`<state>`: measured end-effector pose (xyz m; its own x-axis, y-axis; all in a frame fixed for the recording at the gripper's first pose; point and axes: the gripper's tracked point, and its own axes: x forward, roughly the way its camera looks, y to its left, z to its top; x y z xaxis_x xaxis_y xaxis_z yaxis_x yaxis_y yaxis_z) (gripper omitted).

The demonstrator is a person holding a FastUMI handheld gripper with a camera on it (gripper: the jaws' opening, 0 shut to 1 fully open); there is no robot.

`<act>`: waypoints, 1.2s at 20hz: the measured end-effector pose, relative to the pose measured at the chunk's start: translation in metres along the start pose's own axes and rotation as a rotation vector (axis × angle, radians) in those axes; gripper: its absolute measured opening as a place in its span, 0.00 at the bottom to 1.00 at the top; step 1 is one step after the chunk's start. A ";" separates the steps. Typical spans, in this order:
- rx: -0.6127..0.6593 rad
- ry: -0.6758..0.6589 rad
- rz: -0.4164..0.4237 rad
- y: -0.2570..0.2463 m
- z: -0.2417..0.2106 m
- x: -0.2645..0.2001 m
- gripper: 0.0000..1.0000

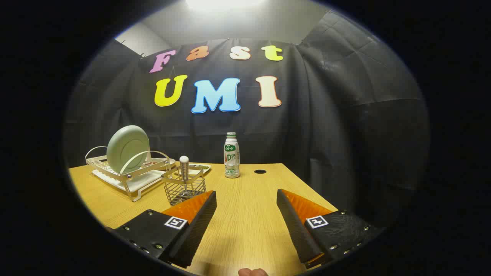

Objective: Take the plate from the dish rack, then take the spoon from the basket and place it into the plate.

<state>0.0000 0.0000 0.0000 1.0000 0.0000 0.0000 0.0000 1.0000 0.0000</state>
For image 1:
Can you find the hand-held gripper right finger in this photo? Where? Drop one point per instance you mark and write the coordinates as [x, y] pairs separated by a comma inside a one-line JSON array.
[[297, 230]]

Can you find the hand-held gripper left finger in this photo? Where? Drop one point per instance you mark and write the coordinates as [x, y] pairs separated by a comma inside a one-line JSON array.
[[195, 234]]

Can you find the metal spoon with white tip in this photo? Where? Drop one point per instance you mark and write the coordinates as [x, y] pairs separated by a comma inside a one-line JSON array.
[[184, 165]]

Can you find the pale green plate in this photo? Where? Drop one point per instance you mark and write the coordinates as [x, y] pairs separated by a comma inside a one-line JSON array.
[[126, 147]]

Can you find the white divided tray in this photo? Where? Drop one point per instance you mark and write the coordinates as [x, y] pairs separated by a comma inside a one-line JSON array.
[[201, 167]]

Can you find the white drink bottle green label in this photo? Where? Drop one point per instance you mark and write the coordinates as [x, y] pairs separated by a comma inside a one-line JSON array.
[[231, 161]]

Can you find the black backdrop cloth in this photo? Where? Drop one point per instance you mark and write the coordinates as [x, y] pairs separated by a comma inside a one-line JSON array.
[[326, 115]]

